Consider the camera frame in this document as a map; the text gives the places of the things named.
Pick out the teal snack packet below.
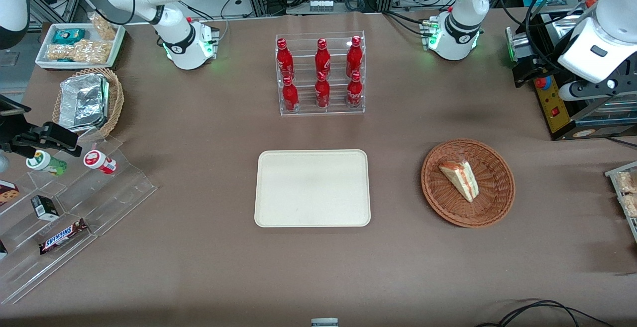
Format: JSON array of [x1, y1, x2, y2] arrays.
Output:
[[52, 28, 87, 45]]

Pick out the clear acrylic bottle rack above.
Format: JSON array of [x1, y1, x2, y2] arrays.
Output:
[[275, 31, 366, 116]]

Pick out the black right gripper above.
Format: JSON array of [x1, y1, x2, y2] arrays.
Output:
[[0, 95, 83, 158]]

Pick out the red label white-capped bottle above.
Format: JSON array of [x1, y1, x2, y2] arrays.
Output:
[[83, 150, 118, 175]]

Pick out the clear acrylic stepped stand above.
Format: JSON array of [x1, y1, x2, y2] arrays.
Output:
[[0, 135, 158, 306]]

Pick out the clear peanut snack bag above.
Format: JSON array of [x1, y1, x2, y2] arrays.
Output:
[[88, 12, 118, 41], [46, 38, 111, 64]]

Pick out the white wire snack tray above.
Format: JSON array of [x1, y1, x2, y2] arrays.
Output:
[[604, 160, 637, 244]]

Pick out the cream rectangular tray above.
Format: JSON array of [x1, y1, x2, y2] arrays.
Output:
[[254, 149, 372, 228]]

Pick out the white rectangular snack tray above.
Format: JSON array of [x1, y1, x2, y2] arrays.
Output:
[[35, 22, 126, 70]]

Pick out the Snickers chocolate bar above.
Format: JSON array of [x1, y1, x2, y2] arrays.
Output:
[[39, 218, 90, 255]]

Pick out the silver foil packet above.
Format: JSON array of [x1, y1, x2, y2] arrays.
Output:
[[58, 73, 110, 133]]

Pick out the small black box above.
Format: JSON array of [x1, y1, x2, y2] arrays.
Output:
[[30, 195, 60, 221]]

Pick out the oval light wicker basket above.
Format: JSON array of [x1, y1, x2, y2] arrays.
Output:
[[52, 67, 125, 141]]

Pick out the triangular wrapped sandwich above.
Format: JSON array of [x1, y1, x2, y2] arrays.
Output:
[[438, 160, 480, 204]]

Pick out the black floor cable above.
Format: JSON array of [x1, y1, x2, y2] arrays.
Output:
[[474, 299, 617, 327]]

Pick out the black base cable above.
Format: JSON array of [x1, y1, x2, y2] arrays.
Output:
[[382, 10, 429, 37]]

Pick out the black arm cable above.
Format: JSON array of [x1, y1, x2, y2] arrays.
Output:
[[524, 0, 607, 71]]

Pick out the green label white-capped bottle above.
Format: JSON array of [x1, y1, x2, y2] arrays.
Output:
[[26, 150, 68, 177]]

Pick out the silver green-lit device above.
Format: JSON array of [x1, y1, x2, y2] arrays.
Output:
[[505, 26, 532, 63]]

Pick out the red cola bottle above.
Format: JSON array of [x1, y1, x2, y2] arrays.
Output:
[[276, 38, 295, 80], [347, 71, 364, 109], [282, 76, 300, 113], [315, 38, 332, 77], [346, 36, 364, 76], [315, 72, 331, 109]]

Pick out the black yellow control box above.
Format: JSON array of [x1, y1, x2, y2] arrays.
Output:
[[512, 11, 637, 141]]

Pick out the round brown wicker basket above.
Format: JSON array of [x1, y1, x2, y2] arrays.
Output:
[[421, 139, 516, 228]]

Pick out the brown cookie box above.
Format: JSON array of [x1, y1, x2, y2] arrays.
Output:
[[0, 180, 20, 207]]

